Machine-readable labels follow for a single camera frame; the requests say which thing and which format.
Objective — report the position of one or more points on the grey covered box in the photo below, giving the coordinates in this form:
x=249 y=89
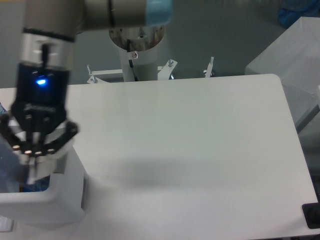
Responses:
x=295 y=58

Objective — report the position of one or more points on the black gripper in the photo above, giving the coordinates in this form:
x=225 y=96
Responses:
x=39 y=107

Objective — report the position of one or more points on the clear plastic wrapper bag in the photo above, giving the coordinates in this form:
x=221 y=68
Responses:
x=48 y=157

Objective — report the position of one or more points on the clear plastic water bottle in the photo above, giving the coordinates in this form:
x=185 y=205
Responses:
x=12 y=173

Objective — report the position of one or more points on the blue patterned packet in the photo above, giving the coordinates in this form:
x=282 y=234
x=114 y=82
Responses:
x=3 y=110

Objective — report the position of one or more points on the metal clamp screw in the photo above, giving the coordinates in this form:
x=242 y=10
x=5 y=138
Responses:
x=209 y=71

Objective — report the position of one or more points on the white trash can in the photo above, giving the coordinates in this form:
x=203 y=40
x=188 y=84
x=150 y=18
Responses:
x=62 y=202

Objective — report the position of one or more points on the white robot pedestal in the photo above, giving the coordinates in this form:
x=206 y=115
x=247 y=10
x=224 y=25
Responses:
x=137 y=45

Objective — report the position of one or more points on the blue plastic bag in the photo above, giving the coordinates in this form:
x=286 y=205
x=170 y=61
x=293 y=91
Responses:
x=291 y=10

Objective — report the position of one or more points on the white paper scrap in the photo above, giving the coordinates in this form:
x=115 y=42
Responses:
x=6 y=224

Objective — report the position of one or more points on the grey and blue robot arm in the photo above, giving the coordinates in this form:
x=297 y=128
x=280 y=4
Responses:
x=51 y=27

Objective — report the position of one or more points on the white pedestal base bracket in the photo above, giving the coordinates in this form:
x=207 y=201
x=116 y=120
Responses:
x=136 y=73

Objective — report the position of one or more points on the blue yellow snack package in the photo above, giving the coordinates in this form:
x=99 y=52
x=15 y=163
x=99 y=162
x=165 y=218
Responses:
x=38 y=186

